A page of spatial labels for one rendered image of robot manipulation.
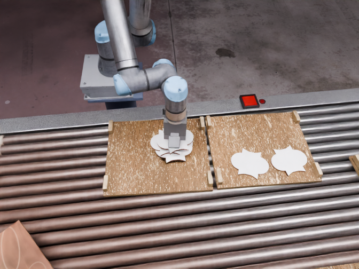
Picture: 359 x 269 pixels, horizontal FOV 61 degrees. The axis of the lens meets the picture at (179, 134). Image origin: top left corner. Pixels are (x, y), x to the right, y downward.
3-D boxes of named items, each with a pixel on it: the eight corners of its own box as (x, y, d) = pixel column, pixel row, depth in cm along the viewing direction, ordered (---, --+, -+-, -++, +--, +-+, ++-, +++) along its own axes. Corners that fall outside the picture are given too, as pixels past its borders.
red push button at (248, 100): (241, 98, 146) (241, 96, 145) (253, 97, 147) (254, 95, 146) (244, 108, 143) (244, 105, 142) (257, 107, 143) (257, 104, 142)
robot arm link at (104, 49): (95, 45, 146) (90, 19, 135) (123, 40, 149) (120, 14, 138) (100, 61, 139) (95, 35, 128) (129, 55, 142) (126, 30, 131)
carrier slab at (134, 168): (110, 124, 135) (109, 121, 134) (202, 120, 137) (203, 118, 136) (103, 197, 114) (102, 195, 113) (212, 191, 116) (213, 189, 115)
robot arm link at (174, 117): (186, 115, 105) (162, 113, 105) (185, 123, 108) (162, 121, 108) (187, 99, 109) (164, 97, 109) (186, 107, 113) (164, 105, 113)
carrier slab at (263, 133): (204, 119, 138) (204, 117, 136) (293, 113, 140) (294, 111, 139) (217, 190, 117) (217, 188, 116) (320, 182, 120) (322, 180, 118)
